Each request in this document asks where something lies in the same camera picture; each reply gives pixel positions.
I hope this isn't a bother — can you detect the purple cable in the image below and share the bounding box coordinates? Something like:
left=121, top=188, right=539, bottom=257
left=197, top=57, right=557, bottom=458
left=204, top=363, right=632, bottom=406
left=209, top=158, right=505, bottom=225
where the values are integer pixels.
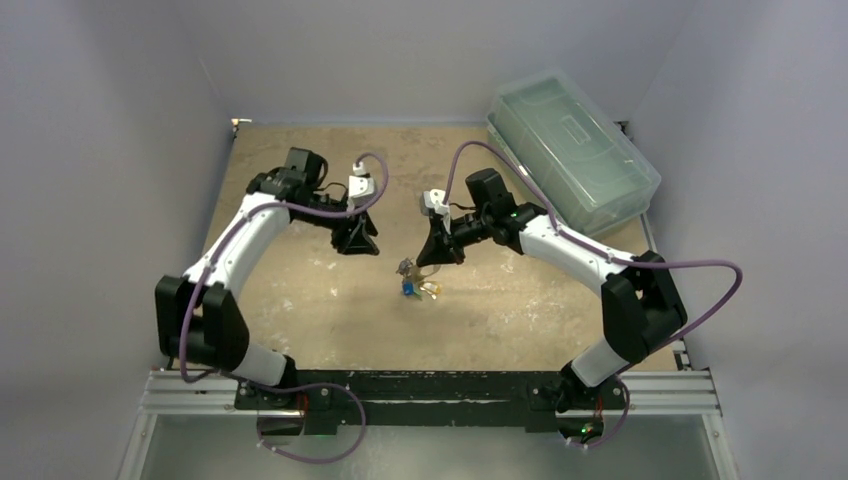
left=442, top=140, right=743, bottom=452
left=177, top=150, right=391, bottom=466

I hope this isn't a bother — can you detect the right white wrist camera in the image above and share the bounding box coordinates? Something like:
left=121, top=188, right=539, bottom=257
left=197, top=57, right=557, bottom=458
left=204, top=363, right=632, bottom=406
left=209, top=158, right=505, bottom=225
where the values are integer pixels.
left=419, top=189, right=451, bottom=232

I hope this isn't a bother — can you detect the aluminium frame rail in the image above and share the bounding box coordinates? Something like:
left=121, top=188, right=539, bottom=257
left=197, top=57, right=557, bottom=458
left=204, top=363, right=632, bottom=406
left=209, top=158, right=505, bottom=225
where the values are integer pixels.
left=119, top=370, right=738, bottom=479

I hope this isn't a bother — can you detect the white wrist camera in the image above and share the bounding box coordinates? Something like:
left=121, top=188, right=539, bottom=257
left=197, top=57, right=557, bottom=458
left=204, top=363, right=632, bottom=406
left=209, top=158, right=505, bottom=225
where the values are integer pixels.
left=419, top=189, right=451, bottom=232
left=347, top=161, right=378, bottom=211

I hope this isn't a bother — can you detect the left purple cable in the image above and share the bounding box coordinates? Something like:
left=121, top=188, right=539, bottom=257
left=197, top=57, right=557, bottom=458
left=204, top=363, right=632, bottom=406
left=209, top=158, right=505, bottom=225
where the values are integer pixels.
left=177, top=150, right=391, bottom=466

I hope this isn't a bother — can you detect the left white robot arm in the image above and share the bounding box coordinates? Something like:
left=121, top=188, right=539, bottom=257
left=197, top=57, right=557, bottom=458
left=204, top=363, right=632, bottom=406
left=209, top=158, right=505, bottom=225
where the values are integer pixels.
left=154, top=147, right=389, bottom=409

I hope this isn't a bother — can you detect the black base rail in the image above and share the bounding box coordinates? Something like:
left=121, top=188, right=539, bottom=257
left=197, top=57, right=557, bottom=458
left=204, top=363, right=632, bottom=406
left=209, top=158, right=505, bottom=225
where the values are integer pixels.
left=234, top=370, right=628, bottom=441

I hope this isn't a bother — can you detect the metal keyring holder with keys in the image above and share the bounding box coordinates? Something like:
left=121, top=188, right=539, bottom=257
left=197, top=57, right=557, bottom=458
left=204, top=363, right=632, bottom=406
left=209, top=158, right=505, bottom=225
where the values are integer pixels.
left=396, top=258, right=441, bottom=300

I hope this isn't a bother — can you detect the yellow key tag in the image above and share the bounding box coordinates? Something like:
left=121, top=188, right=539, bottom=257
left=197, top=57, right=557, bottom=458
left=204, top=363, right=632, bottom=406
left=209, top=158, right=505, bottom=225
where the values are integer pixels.
left=420, top=281, right=442, bottom=298

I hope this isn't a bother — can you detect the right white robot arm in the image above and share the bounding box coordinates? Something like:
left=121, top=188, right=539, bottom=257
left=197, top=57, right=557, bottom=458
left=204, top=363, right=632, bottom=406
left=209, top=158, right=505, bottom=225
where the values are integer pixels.
left=415, top=168, right=688, bottom=407

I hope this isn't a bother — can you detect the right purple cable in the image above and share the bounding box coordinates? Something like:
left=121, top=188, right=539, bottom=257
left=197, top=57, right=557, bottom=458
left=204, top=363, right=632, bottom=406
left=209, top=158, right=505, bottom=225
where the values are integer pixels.
left=442, top=140, right=743, bottom=452

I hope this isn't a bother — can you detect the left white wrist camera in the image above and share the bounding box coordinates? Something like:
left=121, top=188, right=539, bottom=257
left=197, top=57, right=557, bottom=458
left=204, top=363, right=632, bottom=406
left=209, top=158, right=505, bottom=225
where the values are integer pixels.
left=347, top=161, right=378, bottom=211

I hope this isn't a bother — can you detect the clear plastic storage box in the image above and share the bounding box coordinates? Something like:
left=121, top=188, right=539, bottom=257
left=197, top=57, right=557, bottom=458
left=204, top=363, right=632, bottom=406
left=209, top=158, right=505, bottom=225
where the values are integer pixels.
left=487, top=70, right=661, bottom=237

